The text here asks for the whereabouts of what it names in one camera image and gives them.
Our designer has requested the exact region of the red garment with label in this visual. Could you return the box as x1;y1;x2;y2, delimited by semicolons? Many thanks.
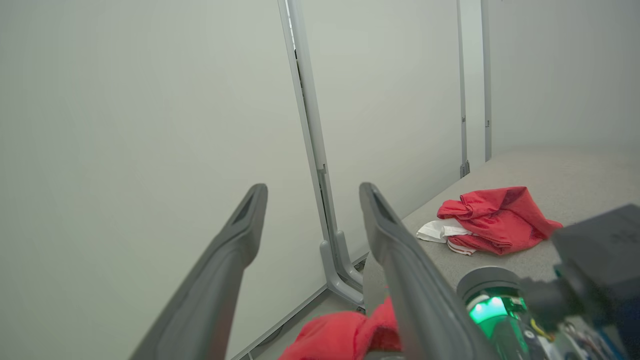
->
278;296;403;360

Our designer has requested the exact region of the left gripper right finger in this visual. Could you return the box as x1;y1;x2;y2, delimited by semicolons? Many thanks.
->
358;182;499;360

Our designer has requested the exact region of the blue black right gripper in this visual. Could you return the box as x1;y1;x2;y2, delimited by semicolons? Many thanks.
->
456;266;556;360

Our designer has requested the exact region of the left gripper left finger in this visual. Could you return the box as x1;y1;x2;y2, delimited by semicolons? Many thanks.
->
129;183;269;360

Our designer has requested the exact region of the red garment with white trim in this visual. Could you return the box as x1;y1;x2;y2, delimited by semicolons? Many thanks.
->
416;186;564;257

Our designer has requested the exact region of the large white partition panel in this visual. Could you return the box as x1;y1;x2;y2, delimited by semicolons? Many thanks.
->
0;0;333;360

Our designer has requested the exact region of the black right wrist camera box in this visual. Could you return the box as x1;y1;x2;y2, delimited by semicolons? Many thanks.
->
520;204;640;331

